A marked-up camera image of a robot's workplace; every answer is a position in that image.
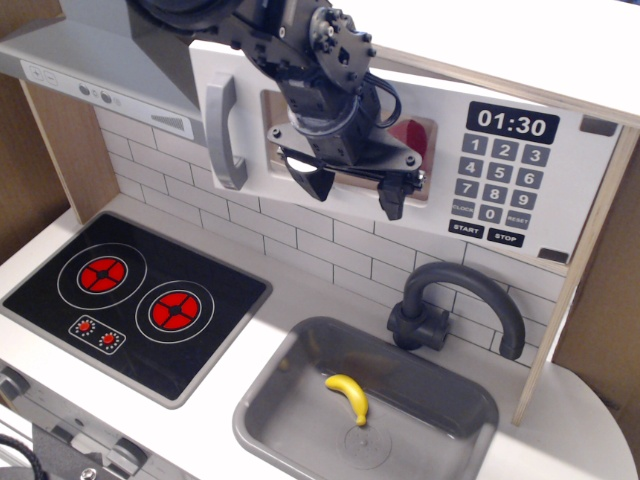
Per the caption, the wooden microwave cabinet frame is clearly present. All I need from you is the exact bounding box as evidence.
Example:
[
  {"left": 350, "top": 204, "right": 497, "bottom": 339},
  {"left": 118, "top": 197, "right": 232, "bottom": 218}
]
[{"left": 376, "top": 45, "right": 639, "bottom": 426}]

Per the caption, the grey toy sink basin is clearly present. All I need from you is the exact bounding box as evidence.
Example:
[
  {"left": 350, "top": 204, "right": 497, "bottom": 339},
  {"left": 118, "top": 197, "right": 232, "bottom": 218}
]
[{"left": 233, "top": 317, "right": 499, "bottom": 479}]

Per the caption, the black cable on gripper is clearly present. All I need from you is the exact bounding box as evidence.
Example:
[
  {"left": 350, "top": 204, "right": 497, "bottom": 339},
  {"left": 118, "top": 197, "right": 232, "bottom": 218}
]
[{"left": 364, "top": 72, "right": 403, "bottom": 130}]

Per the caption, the yellow toy banana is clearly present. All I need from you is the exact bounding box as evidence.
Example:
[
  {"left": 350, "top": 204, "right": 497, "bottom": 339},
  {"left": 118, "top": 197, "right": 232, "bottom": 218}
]
[{"left": 325, "top": 374, "right": 369, "bottom": 427}]

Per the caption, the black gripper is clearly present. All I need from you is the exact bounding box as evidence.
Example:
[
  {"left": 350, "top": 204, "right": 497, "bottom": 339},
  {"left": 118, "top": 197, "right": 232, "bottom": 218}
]
[{"left": 267, "top": 106, "right": 424, "bottom": 221}]

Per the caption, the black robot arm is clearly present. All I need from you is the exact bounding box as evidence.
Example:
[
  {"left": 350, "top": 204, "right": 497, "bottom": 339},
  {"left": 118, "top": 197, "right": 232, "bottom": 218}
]
[{"left": 130, "top": 1, "right": 424, "bottom": 220}]

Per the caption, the grey range hood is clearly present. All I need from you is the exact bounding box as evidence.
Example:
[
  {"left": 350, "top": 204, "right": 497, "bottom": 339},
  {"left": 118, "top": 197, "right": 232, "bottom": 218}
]
[{"left": 1, "top": 1, "right": 206, "bottom": 145}]

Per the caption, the dark grey toy faucet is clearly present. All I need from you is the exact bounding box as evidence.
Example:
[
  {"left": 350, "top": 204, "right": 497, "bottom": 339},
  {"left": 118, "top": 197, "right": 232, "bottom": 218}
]
[{"left": 386, "top": 261, "right": 527, "bottom": 361}]

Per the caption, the white toy microwave door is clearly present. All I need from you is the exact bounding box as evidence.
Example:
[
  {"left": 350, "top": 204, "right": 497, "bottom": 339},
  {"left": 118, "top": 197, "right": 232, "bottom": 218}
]
[{"left": 190, "top": 41, "right": 621, "bottom": 264}]

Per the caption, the black toy stovetop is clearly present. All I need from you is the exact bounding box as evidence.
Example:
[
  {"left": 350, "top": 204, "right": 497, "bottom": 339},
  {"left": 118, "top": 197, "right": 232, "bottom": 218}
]
[{"left": 1, "top": 213, "right": 272, "bottom": 409}]

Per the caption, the black cable at bottom left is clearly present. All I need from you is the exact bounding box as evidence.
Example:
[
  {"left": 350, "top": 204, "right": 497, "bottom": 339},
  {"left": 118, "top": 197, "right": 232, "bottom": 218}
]
[{"left": 0, "top": 433, "right": 49, "bottom": 480}]

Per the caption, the red toy food in microwave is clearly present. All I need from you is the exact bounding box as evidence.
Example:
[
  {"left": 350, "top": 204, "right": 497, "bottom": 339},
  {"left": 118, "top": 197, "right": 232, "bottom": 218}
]
[{"left": 388, "top": 119, "right": 428, "bottom": 159}]

